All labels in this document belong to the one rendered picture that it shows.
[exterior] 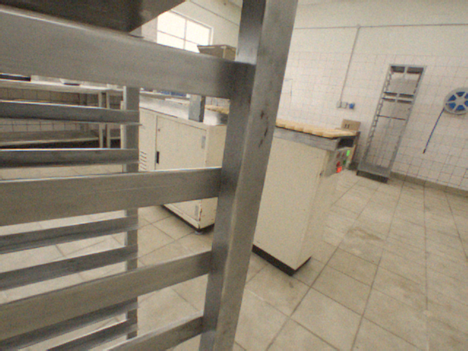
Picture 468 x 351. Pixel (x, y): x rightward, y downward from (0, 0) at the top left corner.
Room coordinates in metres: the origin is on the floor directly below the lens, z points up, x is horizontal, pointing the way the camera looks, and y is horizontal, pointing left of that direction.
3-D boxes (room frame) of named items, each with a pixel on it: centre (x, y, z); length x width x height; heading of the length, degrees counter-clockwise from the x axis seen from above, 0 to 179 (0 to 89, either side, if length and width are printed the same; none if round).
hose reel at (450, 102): (4.05, -3.32, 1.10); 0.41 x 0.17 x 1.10; 55
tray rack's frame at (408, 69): (4.23, -2.47, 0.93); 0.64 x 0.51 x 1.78; 148
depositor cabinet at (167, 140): (2.22, 0.45, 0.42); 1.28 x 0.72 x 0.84; 50
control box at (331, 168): (1.36, -0.57, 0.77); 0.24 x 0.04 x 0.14; 140
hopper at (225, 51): (1.92, 0.09, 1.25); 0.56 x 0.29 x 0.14; 140
